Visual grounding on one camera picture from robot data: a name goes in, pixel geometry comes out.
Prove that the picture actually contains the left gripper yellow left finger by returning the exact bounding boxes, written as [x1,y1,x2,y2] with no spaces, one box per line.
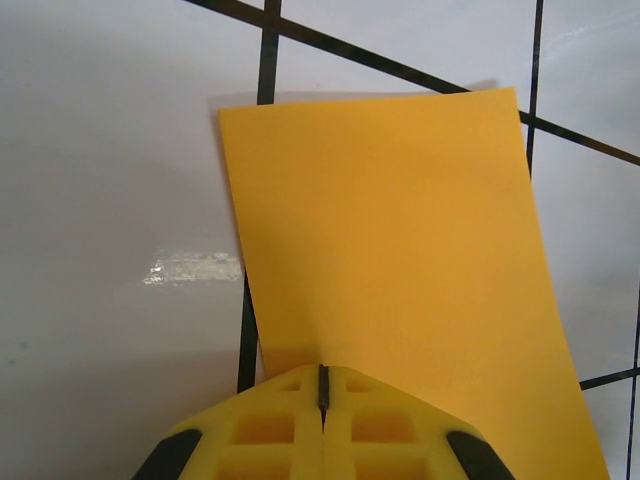
[132,363,324,480]

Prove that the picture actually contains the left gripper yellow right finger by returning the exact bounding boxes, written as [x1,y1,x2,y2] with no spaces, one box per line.
[323,363,516,480]

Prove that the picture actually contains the yellow paper sheet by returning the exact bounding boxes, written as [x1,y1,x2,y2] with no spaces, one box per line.
[217,86,612,480]

